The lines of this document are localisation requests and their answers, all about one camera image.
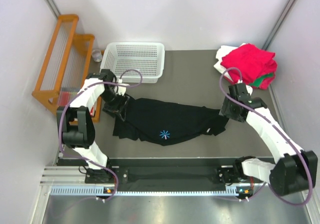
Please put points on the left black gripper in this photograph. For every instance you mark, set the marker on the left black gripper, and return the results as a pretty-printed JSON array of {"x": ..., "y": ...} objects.
[{"x": 119, "y": 104}]

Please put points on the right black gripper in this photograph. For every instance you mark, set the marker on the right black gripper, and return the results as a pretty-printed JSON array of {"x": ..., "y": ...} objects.
[{"x": 225, "y": 110}]

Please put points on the black t shirt blue logo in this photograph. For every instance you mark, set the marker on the black t shirt blue logo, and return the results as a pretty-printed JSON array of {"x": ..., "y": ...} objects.
[{"x": 166, "y": 123}]

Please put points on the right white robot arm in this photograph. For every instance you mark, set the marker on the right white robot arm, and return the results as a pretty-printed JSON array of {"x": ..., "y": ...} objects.
[{"x": 293, "y": 170}]

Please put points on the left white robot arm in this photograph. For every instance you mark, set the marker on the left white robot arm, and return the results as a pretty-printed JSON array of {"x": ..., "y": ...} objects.
[{"x": 75, "y": 125}]

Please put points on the green folded t shirt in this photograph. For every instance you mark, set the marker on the green folded t shirt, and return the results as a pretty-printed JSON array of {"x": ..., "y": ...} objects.
[{"x": 263, "y": 82}]

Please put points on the white plastic perforated basket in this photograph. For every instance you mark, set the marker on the white plastic perforated basket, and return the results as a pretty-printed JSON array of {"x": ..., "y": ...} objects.
[{"x": 132, "y": 61}]

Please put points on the red folded t shirt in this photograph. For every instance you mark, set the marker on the red folded t shirt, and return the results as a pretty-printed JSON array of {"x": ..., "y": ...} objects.
[{"x": 247, "y": 63}]

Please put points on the white folded t shirt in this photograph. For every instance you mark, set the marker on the white folded t shirt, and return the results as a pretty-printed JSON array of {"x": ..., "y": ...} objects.
[{"x": 223, "y": 51}]

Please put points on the red box in rack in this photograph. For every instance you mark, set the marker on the red box in rack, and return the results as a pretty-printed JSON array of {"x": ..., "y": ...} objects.
[{"x": 66, "y": 94}]

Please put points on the small clear plastic cup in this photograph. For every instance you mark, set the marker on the small clear plastic cup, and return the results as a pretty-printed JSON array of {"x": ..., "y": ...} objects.
[{"x": 97, "y": 55}]

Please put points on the orange wooden rack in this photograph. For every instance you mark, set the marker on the orange wooden rack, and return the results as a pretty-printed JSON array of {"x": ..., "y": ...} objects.
[{"x": 66, "y": 63}]

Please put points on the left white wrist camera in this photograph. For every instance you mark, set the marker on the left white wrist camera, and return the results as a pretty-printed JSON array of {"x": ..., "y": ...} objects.
[{"x": 121, "y": 88}]

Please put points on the white slotted cable duct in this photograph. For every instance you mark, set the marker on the white slotted cable duct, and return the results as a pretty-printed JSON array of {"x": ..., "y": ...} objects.
[{"x": 229, "y": 191}]

